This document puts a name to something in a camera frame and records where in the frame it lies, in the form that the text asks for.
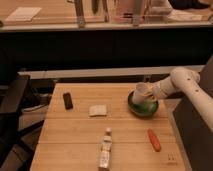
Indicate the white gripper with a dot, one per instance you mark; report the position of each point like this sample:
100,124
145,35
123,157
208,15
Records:
156,92

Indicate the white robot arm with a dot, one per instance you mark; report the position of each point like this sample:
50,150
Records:
186,81

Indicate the green ceramic bowl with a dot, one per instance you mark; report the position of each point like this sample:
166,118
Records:
145,109

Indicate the orange carrot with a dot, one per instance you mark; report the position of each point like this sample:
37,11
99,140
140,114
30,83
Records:
154,140

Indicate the black rectangular phone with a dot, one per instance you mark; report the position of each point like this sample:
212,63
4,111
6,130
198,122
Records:
67,101

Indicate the white paper sheet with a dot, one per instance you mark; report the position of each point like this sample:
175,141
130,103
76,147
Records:
23,14

